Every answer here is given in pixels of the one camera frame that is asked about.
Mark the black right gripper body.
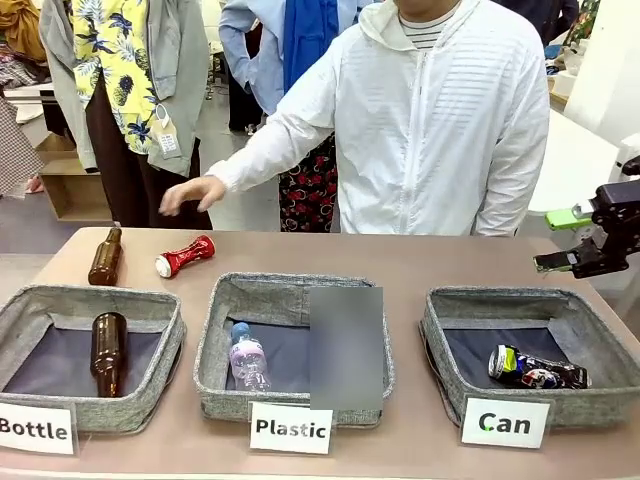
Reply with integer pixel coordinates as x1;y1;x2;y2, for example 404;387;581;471
591;180;640;241

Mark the blue red crushed can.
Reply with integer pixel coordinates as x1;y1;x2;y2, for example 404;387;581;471
518;355;593;391

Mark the clear plastic bottle blue cap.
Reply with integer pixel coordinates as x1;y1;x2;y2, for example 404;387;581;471
228;321;272;392

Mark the brown glass bottle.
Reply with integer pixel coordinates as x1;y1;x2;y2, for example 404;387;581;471
89;311;128;399
87;226;124;287

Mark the person's right forearm white sleeve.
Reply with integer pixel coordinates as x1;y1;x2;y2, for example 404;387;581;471
204;117;336;194

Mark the person's left forearm white sleeve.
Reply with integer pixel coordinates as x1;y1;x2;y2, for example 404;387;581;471
469;149;544;237

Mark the grey fabric can basket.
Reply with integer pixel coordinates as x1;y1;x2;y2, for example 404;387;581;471
418;285;633;431

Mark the white Can label sign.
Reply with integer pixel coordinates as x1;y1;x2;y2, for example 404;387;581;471
460;395;553;450

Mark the grey fabric plastic basket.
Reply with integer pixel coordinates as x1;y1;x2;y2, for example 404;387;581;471
193;271;397;429

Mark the grey fabric bottle basket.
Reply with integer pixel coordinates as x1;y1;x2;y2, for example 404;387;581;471
0;284;188;435

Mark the person's right hand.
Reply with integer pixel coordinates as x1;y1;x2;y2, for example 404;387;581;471
158;175;228;218

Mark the white table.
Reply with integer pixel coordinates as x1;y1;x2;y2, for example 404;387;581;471
527;107;634;216

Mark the person in white jacket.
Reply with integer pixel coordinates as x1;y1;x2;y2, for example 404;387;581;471
204;0;552;237

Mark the black red floral skirt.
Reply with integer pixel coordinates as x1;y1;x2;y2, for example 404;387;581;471
278;134;341;234

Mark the blue scarf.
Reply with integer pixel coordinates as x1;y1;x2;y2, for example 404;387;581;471
282;0;361;96

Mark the white Plastic label sign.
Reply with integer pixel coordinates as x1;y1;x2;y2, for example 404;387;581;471
248;400;335;457

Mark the light blue shirt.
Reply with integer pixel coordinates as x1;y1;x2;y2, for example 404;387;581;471
218;0;374;116

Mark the paper clothing tag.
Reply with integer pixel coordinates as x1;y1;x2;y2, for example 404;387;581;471
154;103;182;160

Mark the grey jacket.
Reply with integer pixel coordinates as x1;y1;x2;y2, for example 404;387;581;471
38;0;211;179

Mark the dark brown skirt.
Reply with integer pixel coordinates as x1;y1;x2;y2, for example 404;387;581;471
84;69;214;231

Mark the yellow floral shirt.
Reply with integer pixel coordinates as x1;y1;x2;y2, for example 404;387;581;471
72;0;164;156

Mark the wooden shelf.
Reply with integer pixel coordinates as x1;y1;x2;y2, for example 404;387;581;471
37;132;115;223

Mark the checkered cloth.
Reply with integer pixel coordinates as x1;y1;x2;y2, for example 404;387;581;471
0;94;46;197

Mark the white Bottle label sign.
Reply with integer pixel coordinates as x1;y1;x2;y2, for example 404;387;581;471
0;402;79;456

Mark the orange cloth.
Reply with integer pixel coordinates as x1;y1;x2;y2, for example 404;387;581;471
0;0;49;62

